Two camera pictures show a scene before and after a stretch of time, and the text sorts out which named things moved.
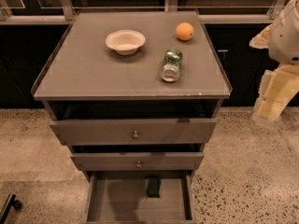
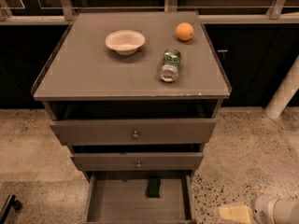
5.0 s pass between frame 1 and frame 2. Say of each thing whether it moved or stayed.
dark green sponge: stayed
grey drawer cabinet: stayed
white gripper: moved
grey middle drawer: stayed
